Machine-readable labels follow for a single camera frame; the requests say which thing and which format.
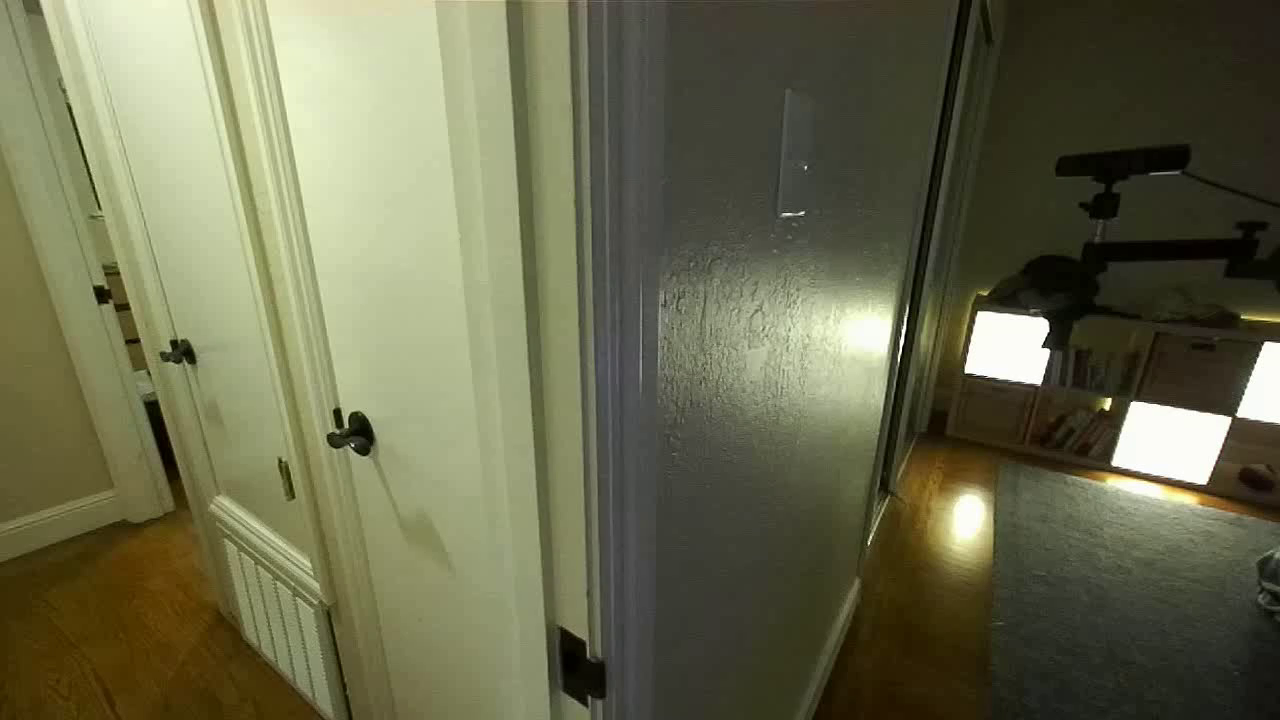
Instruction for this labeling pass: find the black stereo camera bar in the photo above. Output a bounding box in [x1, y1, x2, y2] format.
[1054, 138, 1195, 182]

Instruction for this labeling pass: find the row of leaning books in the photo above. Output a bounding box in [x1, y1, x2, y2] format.
[1031, 395, 1121, 461]

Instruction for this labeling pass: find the grey floor rug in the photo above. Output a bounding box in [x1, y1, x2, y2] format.
[983, 456, 1280, 720]

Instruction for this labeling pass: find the narrow white interior door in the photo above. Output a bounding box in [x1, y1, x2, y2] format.
[36, 0, 353, 720]

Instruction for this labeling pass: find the pale cloth bundle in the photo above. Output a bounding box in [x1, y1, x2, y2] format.
[1141, 285, 1247, 330]

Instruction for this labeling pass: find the row of upright books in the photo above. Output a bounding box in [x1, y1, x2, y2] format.
[1065, 337, 1143, 398]

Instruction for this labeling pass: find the black door hinge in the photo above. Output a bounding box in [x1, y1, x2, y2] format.
[553, 622, 612, 713]

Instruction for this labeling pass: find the white wall light switch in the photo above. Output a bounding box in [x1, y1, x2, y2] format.
[776, 83, 820, 225]

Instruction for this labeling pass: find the glowing white cube panel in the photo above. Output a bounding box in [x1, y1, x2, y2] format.
[1233, 337, 1280, 427]
[962, 306, 1055, 392]
[1108, 395, 1236, 492]

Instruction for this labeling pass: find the wooden cube shelf unit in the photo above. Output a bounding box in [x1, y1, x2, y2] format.
[942, 291, 1280, 513]

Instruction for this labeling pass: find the brown storage bin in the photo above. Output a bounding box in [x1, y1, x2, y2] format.
[1137, 327, 1263, 415]
[950, 377, 1039, 447]

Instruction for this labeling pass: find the dark sliding door frame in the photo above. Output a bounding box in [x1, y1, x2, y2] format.
[877, 0, 1010, 499]

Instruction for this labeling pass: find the small dark floor object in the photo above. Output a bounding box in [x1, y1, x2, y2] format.
[1254, 546, 1280, 620]

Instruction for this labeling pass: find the white louvered panel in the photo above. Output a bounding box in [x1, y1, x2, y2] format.
[207, 496, 346, 720]

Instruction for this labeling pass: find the white door frame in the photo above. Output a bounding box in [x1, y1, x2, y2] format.
[574, 0, 669, 720]
[0, 0, 179, 526]

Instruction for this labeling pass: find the wide white interior door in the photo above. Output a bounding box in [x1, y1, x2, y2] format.
[256, 0, 560, 720]

